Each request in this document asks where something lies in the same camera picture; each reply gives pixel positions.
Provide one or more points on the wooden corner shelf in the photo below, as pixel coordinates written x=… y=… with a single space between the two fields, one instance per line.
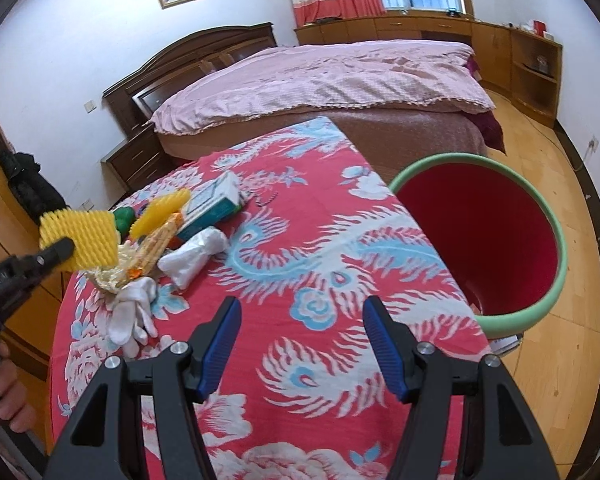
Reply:
x=522 y=85

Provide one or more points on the person's left hand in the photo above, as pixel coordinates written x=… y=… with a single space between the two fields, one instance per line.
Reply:
x=12 y=405

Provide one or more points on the black jacket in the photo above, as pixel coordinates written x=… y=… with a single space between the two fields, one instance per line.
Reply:
x=30 y=185

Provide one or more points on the white plastic bag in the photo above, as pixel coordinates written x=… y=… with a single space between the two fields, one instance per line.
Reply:
x=190 y=255

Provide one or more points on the yellow foam fruit net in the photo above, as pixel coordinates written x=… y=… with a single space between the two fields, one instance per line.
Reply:
x=155 y=212
x=92 y=232

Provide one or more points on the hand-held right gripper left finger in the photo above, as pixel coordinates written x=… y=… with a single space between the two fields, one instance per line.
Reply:
x=222 y=347

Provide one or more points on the dark wooden bed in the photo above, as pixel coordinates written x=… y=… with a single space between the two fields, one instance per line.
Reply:
x=415 y=132

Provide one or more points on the long wooden cabinet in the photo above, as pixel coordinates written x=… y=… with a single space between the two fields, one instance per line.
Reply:
x=360 y=29

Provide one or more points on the pink quilt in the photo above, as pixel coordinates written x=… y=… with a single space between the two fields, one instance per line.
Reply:
x=330 y=75

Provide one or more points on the white cotton glove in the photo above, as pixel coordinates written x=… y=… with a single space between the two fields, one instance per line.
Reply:
x=130 y=310

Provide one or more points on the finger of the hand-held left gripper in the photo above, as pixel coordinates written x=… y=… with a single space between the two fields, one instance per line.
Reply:
x=52 y=256

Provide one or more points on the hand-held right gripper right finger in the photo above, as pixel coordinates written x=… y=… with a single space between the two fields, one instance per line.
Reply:
x=382 y=347

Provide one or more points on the red basin with green rim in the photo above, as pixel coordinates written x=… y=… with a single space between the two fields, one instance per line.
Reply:
x=480 y=230

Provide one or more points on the red box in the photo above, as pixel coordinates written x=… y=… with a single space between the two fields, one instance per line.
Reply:
x=537 y=26

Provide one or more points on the clear orange-ended snack packet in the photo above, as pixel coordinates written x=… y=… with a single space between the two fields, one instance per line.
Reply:
x=159 y=241

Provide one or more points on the white and teal carton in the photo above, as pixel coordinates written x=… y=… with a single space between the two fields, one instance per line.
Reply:
x=212 y=202

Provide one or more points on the pale yellow mesh net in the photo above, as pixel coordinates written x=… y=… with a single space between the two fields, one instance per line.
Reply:
x=107 y=280

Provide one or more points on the red printed cloth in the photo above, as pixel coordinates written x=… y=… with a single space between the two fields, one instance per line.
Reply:
x=305 y=210

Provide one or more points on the dark red blanket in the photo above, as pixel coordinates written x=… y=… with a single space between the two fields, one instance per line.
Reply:
x=492 y=130

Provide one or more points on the dark wooden nightstand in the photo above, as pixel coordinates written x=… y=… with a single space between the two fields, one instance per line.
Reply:
x=135 y=155

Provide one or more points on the green plastic toy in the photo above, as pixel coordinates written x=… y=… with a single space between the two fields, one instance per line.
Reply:
x=124 y=216

